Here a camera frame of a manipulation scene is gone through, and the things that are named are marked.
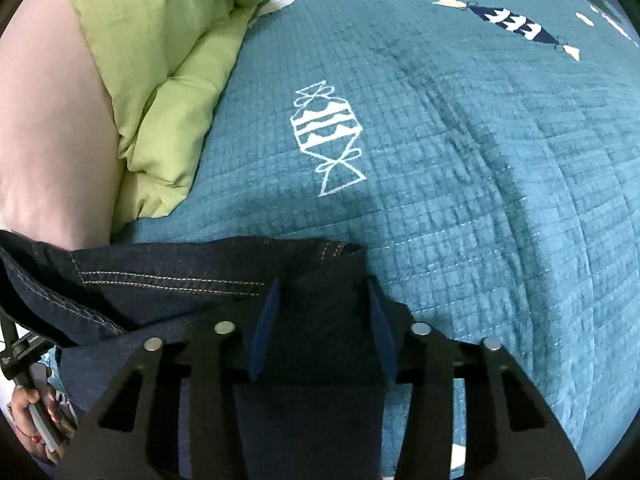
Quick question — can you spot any dark denim jacket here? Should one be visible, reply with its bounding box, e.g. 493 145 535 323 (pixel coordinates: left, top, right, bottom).
1 232 388 479

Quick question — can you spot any person left hand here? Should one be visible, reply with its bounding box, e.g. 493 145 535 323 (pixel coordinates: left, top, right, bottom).
8 386 66 461

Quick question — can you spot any pink duvet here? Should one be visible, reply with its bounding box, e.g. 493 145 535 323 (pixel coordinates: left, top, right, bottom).
1 0 122 250

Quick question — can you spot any teal quilted bedspread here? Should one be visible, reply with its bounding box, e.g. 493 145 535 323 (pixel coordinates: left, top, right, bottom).
122 0 639 472

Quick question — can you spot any green duvet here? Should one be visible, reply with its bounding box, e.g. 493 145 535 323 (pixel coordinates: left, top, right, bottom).
72 0 262 231

